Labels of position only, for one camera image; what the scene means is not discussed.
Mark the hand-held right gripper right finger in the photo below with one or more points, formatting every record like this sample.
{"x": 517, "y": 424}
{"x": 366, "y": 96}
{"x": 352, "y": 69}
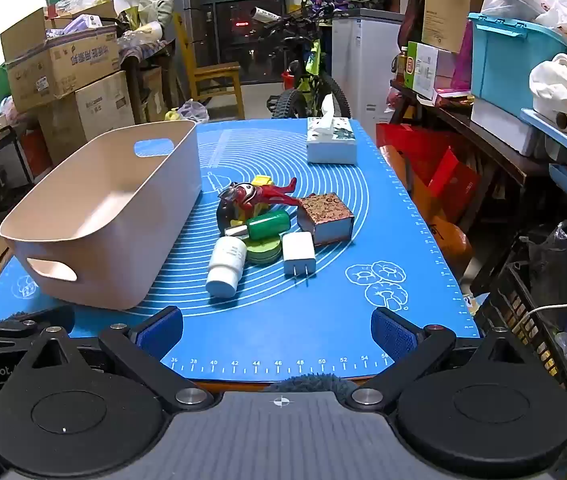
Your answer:
{"x": 392, "y": 334}

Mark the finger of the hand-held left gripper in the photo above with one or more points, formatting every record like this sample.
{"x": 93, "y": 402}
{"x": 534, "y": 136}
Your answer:
{"x": 23, "y": 322}

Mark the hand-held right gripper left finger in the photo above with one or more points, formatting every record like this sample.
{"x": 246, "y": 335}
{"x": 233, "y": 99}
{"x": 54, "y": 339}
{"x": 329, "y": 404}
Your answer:
{"x": 161, "y": 332}

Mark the white plastic bottle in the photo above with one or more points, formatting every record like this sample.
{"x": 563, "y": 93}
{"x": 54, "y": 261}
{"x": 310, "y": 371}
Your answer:
{"x": 226, "y": 265}

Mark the beige plastic basket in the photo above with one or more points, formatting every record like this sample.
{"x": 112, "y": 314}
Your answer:
{"x": 113, "y": 230}

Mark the white charger plug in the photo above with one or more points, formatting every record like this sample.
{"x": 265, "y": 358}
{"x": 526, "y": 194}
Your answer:
{"x": 298, "y": 252}

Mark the green round tin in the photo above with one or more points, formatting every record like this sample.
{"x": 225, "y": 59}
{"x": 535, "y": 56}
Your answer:
{"x": 264, "y": 254}

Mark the dark round object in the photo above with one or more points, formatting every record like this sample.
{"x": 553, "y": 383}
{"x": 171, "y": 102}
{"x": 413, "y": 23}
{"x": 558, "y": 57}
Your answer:
{"x": 226, "y": 216}

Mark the brown patterned small box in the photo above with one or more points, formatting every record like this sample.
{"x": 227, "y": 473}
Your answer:
{"x": 326, "y": 210}

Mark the green bottle with silver cap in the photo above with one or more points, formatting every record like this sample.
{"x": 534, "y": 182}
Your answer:
{"x": 268, "y": 225}

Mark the red superhero figure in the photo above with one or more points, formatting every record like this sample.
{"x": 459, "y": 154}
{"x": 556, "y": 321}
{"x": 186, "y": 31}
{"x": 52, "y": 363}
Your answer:
{"x": 274, "y": 194}

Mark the yellow plastic toy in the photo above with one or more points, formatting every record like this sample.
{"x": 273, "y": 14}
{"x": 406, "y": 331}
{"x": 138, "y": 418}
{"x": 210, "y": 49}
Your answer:
{"x": 262, "y": 181}

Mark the blue silicone baking mat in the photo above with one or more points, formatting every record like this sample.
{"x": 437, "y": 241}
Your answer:
{"x": 363, "y": 240}

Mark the orange bag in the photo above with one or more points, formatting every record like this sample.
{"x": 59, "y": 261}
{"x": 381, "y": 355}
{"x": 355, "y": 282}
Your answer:
{"x": 451, "y": 242}

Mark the black plastic crate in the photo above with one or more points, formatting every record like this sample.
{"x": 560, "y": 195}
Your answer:
{"x": 523, "y": 320}

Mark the red paper bag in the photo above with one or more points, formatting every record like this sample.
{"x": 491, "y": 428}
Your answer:
{"x": 423, "y": 152}

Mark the white tissue box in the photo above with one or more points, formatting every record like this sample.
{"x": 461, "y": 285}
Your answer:
{"x": 331, "y": 150}

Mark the dark wooden side table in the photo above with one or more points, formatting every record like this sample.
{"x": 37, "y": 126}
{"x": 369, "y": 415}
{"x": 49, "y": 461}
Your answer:
{"x": 483, "y": 142}

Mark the yellow plastic item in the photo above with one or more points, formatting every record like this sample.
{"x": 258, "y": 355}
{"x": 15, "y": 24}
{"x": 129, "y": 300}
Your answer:
{"x": 172, "y": 114}

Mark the large plain cardboard box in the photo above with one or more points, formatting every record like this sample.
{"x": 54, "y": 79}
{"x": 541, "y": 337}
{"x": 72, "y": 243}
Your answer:
{"x": 98, "y": 107}

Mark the clear plastic bag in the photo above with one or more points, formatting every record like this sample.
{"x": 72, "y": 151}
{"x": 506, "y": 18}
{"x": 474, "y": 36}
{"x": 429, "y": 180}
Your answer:
{"x": 194, "y": 111}

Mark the small brown cardboard box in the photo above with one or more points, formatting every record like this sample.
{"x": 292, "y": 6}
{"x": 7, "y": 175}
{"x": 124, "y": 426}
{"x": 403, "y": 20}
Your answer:
{"x": 152, "y": 95}

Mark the white storage box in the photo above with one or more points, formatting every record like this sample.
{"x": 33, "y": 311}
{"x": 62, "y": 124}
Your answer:
{"x": 501, "y": 122}

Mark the open printed cardboard box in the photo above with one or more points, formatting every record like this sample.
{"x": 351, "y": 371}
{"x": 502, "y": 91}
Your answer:
{"x": 63, "y": 65}

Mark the white chest freezer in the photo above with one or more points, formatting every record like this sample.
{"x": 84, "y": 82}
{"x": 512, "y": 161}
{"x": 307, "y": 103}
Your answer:
{"x": 368, "y": 70}

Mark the yellow wooden chair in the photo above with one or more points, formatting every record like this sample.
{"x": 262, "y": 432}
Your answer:
{"x": 213, "y": 72}

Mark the green and white box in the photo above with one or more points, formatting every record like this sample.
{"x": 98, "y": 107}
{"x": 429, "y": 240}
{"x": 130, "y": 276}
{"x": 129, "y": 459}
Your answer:
{"x": 421, "y": 70}

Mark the black and green bicycle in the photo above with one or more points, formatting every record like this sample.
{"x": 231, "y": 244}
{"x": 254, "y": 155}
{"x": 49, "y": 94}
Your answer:
{"x": 308, "y": 77}

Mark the blue plastic storage bin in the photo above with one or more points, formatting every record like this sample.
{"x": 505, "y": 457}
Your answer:
{"x": 513, "y": 65}

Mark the glass balcony door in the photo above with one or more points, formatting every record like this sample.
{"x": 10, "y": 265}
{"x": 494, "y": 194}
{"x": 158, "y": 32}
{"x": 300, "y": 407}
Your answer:
{"x": 243, "y": 35}

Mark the brown cardboard sheet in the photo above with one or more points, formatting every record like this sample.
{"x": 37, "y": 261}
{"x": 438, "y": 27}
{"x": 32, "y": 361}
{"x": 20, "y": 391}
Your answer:
{"x": 451, "y": 5}

